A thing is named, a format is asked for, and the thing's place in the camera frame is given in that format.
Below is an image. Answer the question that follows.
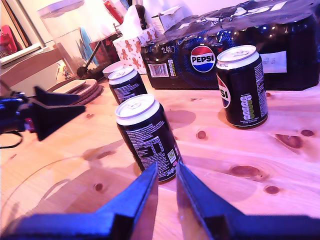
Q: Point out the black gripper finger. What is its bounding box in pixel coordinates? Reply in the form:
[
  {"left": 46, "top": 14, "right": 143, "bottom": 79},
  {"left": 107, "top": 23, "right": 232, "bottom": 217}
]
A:
[
  {"left": 176, "top": 160, "right": 247, "bottom": 240},
  {"left": 34, "top": 86, "right": 81, "bottom": 106},
  {"left": 24, "top": 101, "right": 87, "bottom": 142},
  {"left": 96, "top": 161, "right": 160, "bottom": 240}
]

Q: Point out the black Pepsi Max can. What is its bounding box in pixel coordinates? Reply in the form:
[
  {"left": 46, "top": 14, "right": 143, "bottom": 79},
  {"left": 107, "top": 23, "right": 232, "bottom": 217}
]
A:
[
  {"left": 114, "top": 93, "right": 184, "bottom": 183},
  {"left": 215, "top": 44, "right": 270, "bottom": 130},
  {"left": 107, "top": 66, "right": 148, "bottom": 106}
]

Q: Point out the black Pepsi 24-can pack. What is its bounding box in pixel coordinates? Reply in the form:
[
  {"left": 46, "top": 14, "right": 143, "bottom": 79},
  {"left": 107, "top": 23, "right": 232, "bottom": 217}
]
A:
[{"left": 140, "top": 0, "right": 320, "bottom": 91}]

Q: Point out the white floral vase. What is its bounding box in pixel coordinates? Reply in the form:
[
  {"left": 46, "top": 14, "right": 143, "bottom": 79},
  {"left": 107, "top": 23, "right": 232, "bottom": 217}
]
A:
[{"left": 55, "top": 62, "right": 76, "bottom": 84}]

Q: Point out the square cork coaster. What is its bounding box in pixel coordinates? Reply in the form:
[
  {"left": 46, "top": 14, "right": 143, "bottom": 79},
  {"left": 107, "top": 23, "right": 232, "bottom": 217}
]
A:
[
  {"left": 64, "top": 83, "right": 99, "bottom": 96},
  {"left": 53, "top": 78, "right": 98, "bottom": 93}
]

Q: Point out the black scoop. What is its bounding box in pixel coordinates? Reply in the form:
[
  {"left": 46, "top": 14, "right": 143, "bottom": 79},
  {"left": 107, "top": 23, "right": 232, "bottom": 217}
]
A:
[{"left": 76, "top": 39, "right": 103, "bottom": 79}]

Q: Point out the wooden chair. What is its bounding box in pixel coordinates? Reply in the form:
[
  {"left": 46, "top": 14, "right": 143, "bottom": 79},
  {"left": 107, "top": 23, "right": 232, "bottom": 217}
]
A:
[{"left": 0, "top": 42, "right": 66, "bottom": 97}]

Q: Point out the round cork trivet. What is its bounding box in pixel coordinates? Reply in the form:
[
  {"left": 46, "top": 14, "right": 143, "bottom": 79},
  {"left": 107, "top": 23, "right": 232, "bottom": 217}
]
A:
[
  {"left": 78, "top": 89, "right": 104, "bottom": 106},
  {"left": 77, "top": 87, "right": 104, "bottom": 103},
  {"left": 74, "top": 84, "right": 103, "bottom": 100}
]

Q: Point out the tall clear storage jar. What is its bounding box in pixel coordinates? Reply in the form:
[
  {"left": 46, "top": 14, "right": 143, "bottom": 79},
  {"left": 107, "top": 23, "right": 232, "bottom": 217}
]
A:
[{"left": 36, "top": 0, "right": 87, "bottom": 76}]

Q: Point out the shallow grey bowl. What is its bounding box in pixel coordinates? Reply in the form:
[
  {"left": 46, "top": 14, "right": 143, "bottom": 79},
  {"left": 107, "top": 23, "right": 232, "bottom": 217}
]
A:
[{"left": 102, "top": 61, "right": 125, "bottom": 80}]

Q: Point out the dark red patterned box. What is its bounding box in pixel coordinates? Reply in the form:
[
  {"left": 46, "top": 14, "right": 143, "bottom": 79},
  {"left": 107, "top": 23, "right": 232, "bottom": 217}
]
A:
[{"left": 88, "top": 32, "right": 121, "bottom": 68}]

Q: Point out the gingerbread print tissue box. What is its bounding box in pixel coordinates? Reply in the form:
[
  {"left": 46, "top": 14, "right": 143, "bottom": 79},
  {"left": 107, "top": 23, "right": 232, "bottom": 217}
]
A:
[{"left": 112, "top": 26, "right": 157, "bottom": 75}]

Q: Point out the red and white packet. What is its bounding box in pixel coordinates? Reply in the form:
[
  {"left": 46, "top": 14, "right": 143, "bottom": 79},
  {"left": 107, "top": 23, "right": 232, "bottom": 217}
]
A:
[{"left": 103, "top": 0, "right": 125, "bottom": 25}]

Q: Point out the white paper tissue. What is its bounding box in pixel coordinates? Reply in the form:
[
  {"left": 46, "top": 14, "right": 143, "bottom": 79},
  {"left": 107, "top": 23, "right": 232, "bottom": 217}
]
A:
[{"left": 119, "top": 4, "right": 146, "bottom": 40}]

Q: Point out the white cardboard carton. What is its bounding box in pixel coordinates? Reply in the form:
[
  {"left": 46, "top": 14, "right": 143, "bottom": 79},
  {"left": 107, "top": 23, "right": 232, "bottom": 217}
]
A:
[{"left": 151, "top": 5, "right": 191, "bottom": 36}]

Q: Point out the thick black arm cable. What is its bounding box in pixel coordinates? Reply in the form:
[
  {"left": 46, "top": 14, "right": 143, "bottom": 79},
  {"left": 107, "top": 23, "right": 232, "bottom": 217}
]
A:
[{"left": 0, "top": 129, "right": 24, "bottom": 150}]

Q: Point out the metal wire spiral holder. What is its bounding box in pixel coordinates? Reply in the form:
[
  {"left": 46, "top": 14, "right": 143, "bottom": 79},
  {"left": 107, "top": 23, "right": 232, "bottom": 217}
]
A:
[{"left": 109, "top": 22, "right": 125, "bottom": 41}]

